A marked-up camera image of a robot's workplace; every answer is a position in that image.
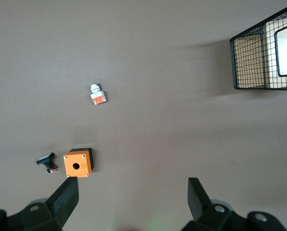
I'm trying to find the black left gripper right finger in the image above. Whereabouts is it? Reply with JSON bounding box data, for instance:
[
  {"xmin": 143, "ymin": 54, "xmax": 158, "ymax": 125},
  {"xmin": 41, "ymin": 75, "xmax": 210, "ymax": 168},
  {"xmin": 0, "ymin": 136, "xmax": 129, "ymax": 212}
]
[{"xmin": 181, "ymin": 177, "xmax": 287, "ymax": 231}]

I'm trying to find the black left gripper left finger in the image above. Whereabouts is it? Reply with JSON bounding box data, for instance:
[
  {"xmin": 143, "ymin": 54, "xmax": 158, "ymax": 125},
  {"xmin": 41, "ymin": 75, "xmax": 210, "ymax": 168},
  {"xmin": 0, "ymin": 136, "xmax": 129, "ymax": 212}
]
[{"xmin": 0, "ymin": 177, "xmax": 79, "ymax": 231}]

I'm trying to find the push button orange contact block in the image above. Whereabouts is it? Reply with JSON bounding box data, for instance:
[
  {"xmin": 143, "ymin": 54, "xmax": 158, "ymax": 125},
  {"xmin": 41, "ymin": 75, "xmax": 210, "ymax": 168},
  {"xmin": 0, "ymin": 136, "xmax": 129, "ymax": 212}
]
[{"xmin": 89, "ymin": 83, "xmax": 109, "ymax": 106}]

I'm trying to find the orange button enclosure box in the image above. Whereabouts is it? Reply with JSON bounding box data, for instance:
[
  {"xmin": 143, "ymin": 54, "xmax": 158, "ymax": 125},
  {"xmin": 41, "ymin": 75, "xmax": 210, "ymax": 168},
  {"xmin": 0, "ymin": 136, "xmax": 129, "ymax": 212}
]
[{"xmin": 63, "ymin": 147, "xmax": 95, "ymax": 179}]

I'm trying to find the small black switch part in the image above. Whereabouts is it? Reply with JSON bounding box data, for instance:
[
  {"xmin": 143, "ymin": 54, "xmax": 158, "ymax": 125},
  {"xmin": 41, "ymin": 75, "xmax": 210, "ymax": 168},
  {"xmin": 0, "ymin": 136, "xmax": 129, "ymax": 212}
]
[{"xmin": 36, "ymin": 152, "xmax": 60, "ymax": 174}]

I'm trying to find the wooden tray with wire frame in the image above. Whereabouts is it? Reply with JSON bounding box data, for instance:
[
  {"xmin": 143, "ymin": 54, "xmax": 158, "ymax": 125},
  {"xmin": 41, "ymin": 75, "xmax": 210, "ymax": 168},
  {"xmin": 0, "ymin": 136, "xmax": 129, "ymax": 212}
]
[{"xmin": 229, "ymin": 2, "xmax": 287, "ymax": 91}]

